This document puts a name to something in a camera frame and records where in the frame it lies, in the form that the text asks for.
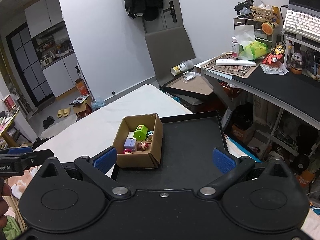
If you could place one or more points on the grey chair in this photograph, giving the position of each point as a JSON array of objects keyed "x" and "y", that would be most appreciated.
[{"x": 167, "y": 49}]

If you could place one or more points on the orange box on floor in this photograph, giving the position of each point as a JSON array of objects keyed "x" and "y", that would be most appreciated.
[{"x": 81, "y": 87}]

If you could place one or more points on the yellow slippers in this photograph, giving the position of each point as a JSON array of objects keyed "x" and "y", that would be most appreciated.
[{"x": 63, "y": 112}]

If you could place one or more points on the yellow white bottle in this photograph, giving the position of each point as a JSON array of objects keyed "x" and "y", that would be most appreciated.
[{"x": 182, "y": 67}]

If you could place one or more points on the wicker basket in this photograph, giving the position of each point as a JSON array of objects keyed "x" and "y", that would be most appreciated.
[{"x": 262, "y": 14}]

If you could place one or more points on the pink hooded figurine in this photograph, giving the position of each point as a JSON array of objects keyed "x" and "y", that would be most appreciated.
[{"x": 127, "y": 151}]

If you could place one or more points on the patterned desk mat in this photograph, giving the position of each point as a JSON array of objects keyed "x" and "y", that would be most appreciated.
[{"x": 239, "y": 71}]

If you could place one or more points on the purple box toy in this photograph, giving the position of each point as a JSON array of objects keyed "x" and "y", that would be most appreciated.
[{"x": 130, "y": 144}]

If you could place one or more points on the person's hand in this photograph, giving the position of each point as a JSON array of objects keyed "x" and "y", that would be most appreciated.
[{"x": 5, "y": 192}]

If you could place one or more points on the green plastic bag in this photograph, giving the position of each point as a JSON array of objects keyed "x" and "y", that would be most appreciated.
[{"x": 254, "y": 50}]

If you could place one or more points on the white power adapter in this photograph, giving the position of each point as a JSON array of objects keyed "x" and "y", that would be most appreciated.
[{"x": 130, "y": 135}]

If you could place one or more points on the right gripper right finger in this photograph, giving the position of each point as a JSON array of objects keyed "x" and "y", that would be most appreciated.
[{"x": 233, "y": 170}]

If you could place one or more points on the brown haired girl figurine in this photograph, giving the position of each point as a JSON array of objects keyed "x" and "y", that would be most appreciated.
[{"x": 141, "y": 146}]

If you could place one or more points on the white keyboard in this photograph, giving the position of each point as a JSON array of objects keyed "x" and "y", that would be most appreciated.
[{"x": 302, "y": 24}]

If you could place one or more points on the open cardboard box on floor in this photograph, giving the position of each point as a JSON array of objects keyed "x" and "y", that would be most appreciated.
[{"x": 82, "y": 106}]

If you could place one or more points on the black tray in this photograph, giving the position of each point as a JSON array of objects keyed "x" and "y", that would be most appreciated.
[{"x": 187, "y": 155}]

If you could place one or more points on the black slippers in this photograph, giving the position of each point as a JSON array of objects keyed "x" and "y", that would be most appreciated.
[{"x": 48, "y": 122}]

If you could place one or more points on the white remote control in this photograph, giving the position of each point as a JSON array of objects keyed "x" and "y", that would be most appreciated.
[{"x": 228, "y": 62}]

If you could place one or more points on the blue creature beer mug figurine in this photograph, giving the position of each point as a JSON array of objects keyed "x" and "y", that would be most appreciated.
[{"x": 149, "y": 136}]

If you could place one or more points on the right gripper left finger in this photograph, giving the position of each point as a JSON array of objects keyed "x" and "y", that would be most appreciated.
[{"x": 94, "y": 169}]

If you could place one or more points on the brown cardboard box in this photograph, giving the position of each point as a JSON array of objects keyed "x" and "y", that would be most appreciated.
[{"x": 150, "y": 158}]

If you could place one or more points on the white face mask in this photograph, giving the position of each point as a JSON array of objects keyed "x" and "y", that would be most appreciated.
[{"x": 188, "y": 76}]

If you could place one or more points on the green box toy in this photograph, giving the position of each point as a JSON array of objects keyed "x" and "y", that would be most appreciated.
[{"x": 140, "y": 133}]

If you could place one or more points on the black framed board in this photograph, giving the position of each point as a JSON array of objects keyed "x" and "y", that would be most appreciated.
[{"x": 195, "y": 88}]

